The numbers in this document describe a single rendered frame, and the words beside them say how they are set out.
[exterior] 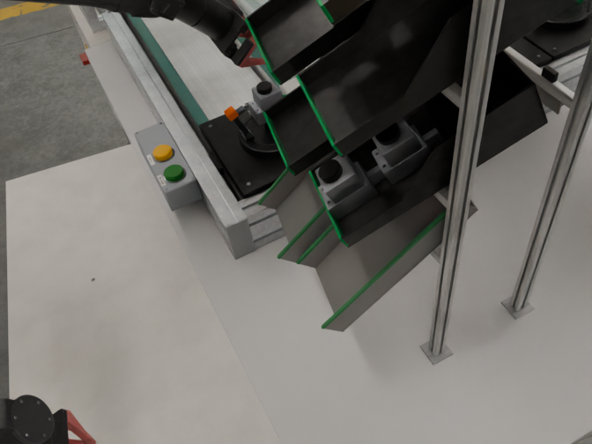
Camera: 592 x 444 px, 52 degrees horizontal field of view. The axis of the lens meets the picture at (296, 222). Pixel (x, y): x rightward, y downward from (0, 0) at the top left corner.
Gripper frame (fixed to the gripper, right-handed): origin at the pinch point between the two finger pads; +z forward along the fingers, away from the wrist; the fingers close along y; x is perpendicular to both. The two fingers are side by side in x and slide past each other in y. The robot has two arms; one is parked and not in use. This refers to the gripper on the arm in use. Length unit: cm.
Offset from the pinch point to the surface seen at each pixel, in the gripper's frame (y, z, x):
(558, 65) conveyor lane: -14, 58, -31
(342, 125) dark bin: -44.0, -18.3, -6.4
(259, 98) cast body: -1.5, 5.7, 8.4
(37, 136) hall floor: 165, 49, 126
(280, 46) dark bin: -26.8, -17.8, -7.1
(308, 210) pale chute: -27.5, 6.6, 14.0
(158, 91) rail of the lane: 30.5, 6.6, 27.7
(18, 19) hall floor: 280, 57, 119
